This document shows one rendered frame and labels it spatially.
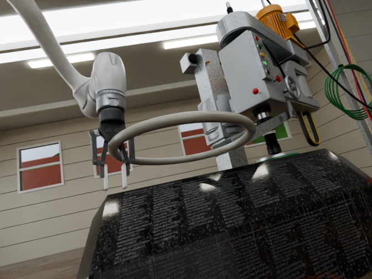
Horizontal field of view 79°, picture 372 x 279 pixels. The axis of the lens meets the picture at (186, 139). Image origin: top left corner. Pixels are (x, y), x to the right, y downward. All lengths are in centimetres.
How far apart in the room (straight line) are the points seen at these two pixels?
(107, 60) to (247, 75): 78
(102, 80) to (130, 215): 49
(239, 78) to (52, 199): 728
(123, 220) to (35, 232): 738
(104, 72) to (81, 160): 714
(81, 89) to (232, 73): 83
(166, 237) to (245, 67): 94
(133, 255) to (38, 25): 76
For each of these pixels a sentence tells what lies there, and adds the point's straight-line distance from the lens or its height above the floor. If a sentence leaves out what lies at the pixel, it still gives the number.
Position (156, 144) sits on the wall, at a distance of 742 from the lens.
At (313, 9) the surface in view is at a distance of 410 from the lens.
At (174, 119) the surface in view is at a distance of 54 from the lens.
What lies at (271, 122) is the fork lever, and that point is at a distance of 123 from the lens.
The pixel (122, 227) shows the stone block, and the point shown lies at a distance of 88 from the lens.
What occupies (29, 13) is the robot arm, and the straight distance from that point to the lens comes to 89.
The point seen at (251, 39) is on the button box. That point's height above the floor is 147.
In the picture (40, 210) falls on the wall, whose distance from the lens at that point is 817.
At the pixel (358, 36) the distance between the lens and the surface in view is 427.
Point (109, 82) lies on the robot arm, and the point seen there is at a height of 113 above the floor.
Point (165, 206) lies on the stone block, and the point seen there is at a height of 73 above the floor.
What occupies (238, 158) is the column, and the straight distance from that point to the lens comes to 195.
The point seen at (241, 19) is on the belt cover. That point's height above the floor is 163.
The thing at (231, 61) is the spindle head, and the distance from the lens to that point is 139.
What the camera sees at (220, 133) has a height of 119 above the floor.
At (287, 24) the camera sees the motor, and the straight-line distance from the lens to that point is 216.
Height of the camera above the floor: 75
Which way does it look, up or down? 14 degrees up
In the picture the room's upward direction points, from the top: 13 degrees counter-clockwise
